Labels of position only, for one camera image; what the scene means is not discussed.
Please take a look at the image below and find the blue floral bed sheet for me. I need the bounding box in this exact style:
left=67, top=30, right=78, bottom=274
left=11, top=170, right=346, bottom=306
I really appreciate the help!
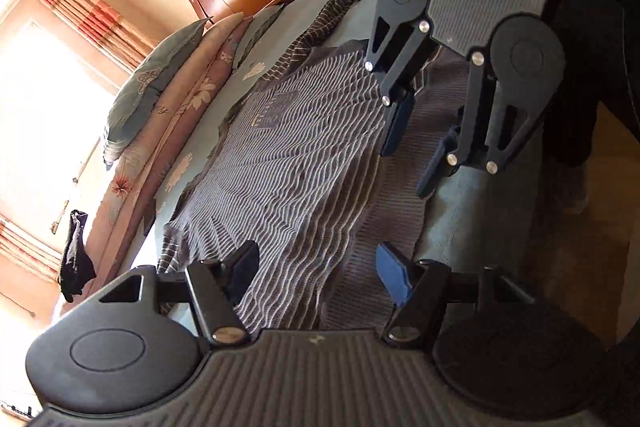
left=135, top=0, right=546, bottom=308

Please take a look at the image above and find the grey striped knit sweater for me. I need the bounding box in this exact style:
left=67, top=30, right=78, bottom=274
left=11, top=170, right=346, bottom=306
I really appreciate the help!
left=157, top=0, right=501, bottom=333

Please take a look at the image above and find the flat grey-blue pillow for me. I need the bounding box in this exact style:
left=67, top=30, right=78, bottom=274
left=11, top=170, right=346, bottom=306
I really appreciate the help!
left=232, top=4, right=286, bottom=72

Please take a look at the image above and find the folded pink floral quilt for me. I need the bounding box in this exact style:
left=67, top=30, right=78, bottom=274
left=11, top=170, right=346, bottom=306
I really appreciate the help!
left=65, top=12, right=256, bottom=298

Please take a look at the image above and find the black crumpled garment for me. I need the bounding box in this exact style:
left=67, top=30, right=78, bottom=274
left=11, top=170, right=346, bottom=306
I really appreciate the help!
left=57, top=209, right=97, bottom=304

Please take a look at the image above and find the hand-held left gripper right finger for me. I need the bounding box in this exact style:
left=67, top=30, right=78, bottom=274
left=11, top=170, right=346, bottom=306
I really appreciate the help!
left=376, top=243, right=536, bottom=349

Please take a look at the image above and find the thin metal rail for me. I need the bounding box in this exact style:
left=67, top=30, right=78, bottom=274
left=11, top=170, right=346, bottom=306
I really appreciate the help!
left=50, top=137, right=101, bottom=233

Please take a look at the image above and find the grey-blue floral pillow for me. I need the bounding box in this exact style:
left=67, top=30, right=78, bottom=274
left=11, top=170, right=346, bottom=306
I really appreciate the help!
left=100, top=18, right=213, bottom=158

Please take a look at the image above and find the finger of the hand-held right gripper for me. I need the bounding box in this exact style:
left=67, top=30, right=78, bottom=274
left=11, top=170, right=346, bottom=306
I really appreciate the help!
left=417, top=51, right=546, bottom=200
left=364, top=9, right=437, bottom=158

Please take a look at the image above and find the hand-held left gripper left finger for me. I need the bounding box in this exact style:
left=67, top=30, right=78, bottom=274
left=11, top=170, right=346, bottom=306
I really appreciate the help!
left=100, top=241, right=261, bottom=348

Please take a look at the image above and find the red patterned curtain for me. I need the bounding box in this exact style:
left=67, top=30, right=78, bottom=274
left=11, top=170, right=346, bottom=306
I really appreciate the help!
left=0, top=217, right=63, bottom=288
left=25, top=0, right=156, bottom=72

